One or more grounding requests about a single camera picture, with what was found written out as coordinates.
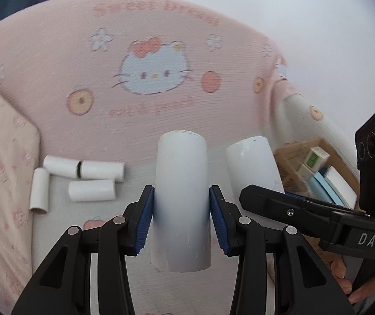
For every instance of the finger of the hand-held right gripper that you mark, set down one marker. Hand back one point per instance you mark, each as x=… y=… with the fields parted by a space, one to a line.
x=289 y=213
x=338 y=208

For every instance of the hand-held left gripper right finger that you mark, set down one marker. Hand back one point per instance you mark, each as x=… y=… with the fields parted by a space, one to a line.
x=218 y=223

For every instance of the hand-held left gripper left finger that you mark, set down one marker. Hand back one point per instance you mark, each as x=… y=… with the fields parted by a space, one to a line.
x=145 y=223

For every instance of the brown cardboard box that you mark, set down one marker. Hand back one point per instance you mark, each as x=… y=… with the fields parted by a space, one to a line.
x=287 y=167

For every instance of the white paper tube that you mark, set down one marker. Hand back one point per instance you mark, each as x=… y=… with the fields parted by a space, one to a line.
x=181 y=187
x=253 y=164

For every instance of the pile of white tubes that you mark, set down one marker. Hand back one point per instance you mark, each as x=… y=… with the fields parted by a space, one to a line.
x=95 y=169

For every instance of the person's right hand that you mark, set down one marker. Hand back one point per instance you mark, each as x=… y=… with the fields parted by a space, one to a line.
x=340 y=269

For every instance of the large white case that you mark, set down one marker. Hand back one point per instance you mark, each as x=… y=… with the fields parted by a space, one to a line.
x=341 y=185

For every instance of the light blue case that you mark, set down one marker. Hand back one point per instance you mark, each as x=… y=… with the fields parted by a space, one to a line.
x=323 y=185

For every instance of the white cartoon print blanket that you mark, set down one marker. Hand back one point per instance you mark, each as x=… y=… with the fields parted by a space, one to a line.
x=131 y=187

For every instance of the small white box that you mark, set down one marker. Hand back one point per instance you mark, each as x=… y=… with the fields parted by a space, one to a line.
x=305 y=170

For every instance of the small box with green label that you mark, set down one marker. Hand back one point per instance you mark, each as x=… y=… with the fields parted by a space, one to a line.
x=317 y=159

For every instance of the beige printed pillow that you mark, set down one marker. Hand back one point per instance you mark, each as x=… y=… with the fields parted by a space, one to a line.
x=4 y=154

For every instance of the pink cartoon print quilt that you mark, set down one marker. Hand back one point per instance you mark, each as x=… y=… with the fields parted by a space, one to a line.
x=59 y=72

